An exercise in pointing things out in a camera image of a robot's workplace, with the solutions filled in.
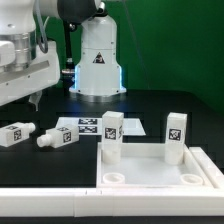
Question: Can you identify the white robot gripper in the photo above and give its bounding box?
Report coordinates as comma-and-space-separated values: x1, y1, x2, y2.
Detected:
0, 41, 60, 111

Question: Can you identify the white square table top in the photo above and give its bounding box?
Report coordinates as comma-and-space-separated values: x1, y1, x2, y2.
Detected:
96, 143, 214, 188

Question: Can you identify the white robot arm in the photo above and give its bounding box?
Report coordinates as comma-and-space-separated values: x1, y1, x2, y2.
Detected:
0, 0, 126, 106

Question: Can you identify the paper sheet with markers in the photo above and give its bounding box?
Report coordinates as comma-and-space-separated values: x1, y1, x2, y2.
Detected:
56, 117, 146, 136

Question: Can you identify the white L-shaped fence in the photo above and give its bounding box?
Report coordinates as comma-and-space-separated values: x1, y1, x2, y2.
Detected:
0, 147, 224, 217

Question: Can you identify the black camera on stand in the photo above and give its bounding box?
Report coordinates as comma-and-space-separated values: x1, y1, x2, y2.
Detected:
62, 21, 74, 77

